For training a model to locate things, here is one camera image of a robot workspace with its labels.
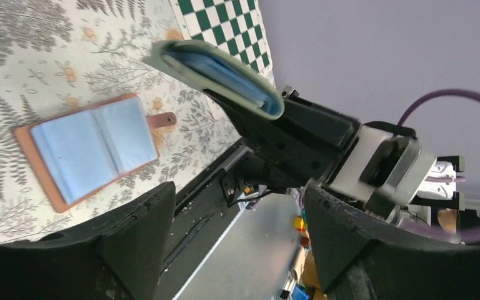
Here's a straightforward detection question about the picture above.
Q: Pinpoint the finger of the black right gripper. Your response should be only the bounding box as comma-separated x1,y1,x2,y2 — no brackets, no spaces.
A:
206,91,361,188

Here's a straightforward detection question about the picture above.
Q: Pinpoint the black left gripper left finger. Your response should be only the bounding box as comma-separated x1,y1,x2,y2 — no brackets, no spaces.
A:
0,182,176,299

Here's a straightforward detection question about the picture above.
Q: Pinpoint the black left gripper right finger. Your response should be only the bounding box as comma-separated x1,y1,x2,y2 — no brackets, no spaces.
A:
304,186,480,299

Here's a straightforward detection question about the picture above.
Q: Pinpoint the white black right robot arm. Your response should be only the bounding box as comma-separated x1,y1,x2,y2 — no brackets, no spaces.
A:
207,90,461,214

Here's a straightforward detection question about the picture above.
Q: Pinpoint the green white chessboard mat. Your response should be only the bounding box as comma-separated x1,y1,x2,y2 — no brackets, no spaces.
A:
170,0,274,83

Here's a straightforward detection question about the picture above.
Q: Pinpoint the floral tablecloth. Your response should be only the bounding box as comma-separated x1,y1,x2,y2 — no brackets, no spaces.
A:
0,1,239,244

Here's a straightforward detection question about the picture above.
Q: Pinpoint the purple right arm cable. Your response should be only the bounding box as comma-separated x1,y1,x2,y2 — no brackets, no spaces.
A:
396,89,480,245

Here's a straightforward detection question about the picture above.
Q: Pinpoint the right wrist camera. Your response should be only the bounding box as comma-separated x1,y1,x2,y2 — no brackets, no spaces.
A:
324,125,437,219

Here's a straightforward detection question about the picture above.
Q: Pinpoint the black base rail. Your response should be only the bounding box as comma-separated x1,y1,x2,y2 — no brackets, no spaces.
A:
154,141,249,299

